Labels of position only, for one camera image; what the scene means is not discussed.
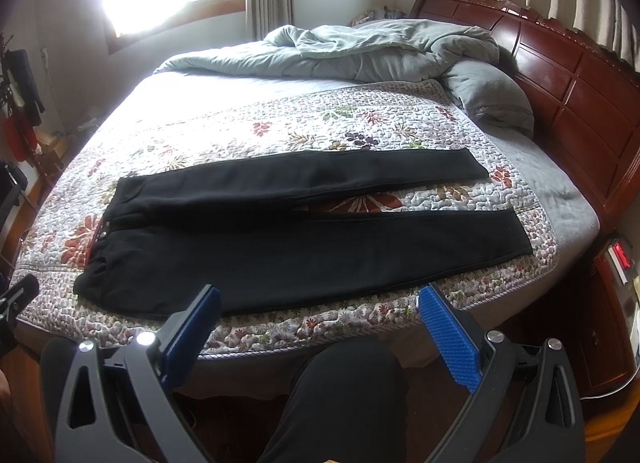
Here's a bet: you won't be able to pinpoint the red display alarm clock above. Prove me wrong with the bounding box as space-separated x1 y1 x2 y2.
605 235 637 285

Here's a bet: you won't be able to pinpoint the grey bed sheet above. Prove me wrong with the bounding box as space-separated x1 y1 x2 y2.
480 124 600 271

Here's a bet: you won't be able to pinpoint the grey pillow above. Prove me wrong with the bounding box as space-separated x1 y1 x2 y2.
437 59 535 139

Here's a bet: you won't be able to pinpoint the wooden coat rack with clothes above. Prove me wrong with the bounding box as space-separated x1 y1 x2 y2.
1 34 50 182

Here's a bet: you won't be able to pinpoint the black metal frame chair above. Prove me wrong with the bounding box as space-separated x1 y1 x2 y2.
1 160 30 269

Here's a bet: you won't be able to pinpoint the wooden nightstand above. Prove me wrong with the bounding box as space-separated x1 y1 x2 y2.
576 244 639 398

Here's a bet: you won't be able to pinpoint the grey-green duvet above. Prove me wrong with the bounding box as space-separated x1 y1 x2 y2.
155 19 500 82

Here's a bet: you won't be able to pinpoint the person's black trouser leg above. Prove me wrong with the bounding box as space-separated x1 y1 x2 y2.
259 337 407 463

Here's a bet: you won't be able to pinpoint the dark red wooden headboard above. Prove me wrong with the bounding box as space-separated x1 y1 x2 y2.
411 0 639 230

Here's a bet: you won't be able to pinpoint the black pants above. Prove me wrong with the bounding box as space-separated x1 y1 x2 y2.
74 149 533 319

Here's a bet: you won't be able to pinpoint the floral quilted bedspread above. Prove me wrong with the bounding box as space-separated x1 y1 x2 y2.
16 74 559 347

